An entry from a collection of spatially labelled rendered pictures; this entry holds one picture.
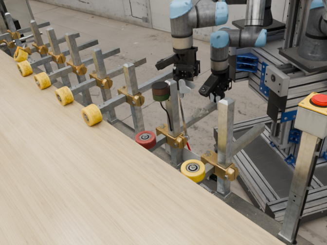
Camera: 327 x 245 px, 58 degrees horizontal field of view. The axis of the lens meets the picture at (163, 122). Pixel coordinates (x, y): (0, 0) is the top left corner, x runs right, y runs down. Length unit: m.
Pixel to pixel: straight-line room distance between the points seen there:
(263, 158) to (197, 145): 0.62
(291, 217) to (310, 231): 1.04
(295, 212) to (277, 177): 1.02
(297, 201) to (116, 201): 0.53
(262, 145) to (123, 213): 1.46
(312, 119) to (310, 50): 0.69
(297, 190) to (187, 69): 0.53
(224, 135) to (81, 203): 0.49
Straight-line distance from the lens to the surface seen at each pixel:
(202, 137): 2.56
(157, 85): 1.04
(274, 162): 2.08
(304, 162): 0.84
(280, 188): 1.92
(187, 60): 1.08
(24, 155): 1.25
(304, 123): 0.76
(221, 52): 1.27
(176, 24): 1.03
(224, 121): 0.93
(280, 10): 3.82
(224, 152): 1.01
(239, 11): 4.09
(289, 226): 1.04
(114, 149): 1.12
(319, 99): 0.75
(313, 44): 1.40
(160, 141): 1.20
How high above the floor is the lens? 1.60
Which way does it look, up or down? 35 degrees down
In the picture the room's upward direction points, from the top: 7 degrees counter-clockwise
